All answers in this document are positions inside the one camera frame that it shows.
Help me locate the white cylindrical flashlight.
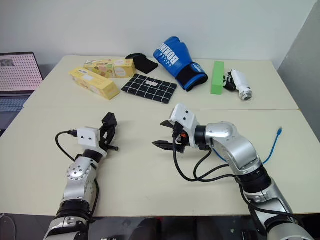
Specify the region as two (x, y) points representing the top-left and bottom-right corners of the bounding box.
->
(229, 68), (254, 102)

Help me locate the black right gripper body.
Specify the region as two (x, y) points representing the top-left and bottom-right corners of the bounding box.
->
(171, 121), (192, 154)

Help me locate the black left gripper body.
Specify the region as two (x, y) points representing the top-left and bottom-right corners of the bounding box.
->
(98, 135), (120, 152)

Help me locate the yellow carton with food pictures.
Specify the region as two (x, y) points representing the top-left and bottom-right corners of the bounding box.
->
(83, 58), (137, 79)

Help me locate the black white grid pouch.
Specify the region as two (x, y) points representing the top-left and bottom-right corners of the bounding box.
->
(121, 73), (178, 105)

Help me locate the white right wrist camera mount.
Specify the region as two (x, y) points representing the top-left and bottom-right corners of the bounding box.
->
(168, 103), (199, 148)

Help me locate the black strap on flashlight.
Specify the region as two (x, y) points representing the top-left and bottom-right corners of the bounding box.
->
(222, 70), (238, 92)

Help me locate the green rectangular block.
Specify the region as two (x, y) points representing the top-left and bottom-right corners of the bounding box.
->
(210, 60), (226, 96)

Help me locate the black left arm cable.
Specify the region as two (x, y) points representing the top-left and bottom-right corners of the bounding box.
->
(54, 128), (101, 222)

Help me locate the blue boxing glove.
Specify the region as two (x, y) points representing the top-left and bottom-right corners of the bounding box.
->
(152, 36), (209, 93)

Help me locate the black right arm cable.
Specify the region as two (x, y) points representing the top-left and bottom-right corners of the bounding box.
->
(171, 136), (297, 227)

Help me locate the plain yellow carton box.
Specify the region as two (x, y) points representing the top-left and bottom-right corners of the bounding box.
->
(68, 66), (121, 101)

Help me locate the blue Ethernet cable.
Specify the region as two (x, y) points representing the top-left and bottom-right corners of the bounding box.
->
(212, 126), (284, 166)

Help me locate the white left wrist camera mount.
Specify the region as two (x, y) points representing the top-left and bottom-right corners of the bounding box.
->
(76, 127), (109, 158)

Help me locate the open laptop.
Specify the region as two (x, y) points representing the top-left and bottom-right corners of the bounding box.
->
(0, 51), (45, 133)

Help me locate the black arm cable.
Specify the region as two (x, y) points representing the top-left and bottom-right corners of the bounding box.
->
(171, 136), (297, 227)
(54, 128), (101, 222)

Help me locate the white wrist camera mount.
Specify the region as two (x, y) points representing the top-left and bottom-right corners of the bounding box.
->
(168, 103), (199, 148)
(76, 127), (109, 158)

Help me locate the black fabric pouch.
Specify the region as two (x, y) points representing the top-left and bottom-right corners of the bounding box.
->
(124, 52), (159, 75)

